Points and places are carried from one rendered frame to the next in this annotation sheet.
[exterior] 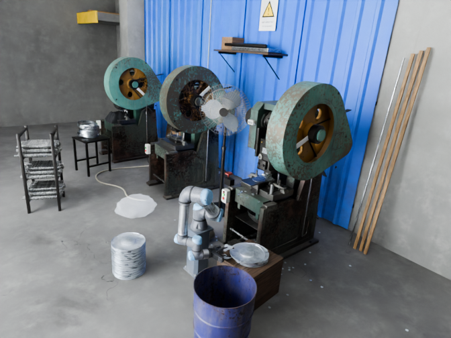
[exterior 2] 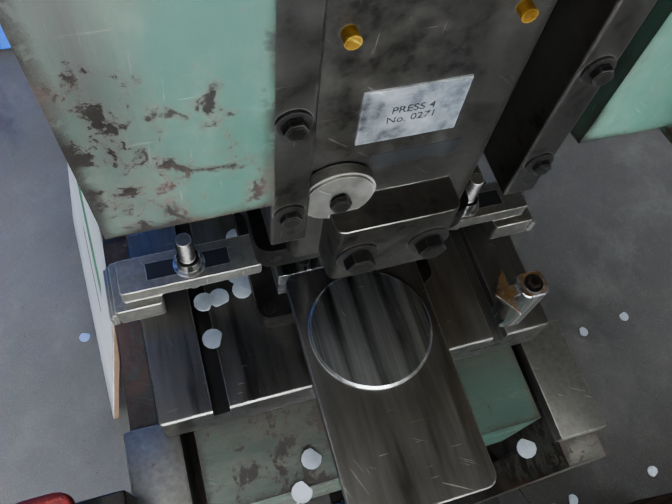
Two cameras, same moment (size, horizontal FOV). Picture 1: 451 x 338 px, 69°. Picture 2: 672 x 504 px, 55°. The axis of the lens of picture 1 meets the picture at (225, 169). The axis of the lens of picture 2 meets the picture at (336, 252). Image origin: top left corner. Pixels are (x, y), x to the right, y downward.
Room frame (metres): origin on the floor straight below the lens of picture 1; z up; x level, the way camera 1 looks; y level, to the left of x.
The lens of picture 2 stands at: (2.93, -0.09, 1.38)
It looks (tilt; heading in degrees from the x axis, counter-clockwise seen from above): 62 degrees down; 284
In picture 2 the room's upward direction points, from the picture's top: 11 degrees clockwise
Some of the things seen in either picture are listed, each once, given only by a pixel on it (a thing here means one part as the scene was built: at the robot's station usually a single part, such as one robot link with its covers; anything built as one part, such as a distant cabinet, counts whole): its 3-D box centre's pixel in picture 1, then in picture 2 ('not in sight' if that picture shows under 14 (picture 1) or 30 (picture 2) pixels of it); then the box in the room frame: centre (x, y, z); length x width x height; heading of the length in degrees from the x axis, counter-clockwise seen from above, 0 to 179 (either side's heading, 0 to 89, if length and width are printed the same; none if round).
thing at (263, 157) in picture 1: (268, 153); (383, 87); (3.00, -0.39, 1.04); 0.17 x 0.15 x 0.30; 130
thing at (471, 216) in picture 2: (280, 185); (471, 201); (2.90, -0.53, 0.76); 0.17 x 0.06 x 0.10; 40
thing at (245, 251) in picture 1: (247, 252); not in sight; (2.28, -0.23, 0.40); 0.29 x 0.29 x 0.01
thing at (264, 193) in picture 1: (266, 187); (327, 263); (3.03, -0.43, 0.68); 0.45 x 0.30 x 0.06; 40
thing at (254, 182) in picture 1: (254, 186); (376, 390); (2.91, -0.29, 0.72); 0.25 x 0.14 x 0.14; 130
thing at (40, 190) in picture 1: (41, 167); not in sight; (3.59, 2.16, 0.47); 0.46 x 0.43 x 0.95; 110
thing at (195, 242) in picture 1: (194, 243); not in sight; (2.17, 0.19, 0.52); 0.11 x 0.08 x 0.11; 72
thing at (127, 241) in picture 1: (128, 241); not in sight; (2.46, 0.80, 0.30); 0.29 x 0.29 x 0.01
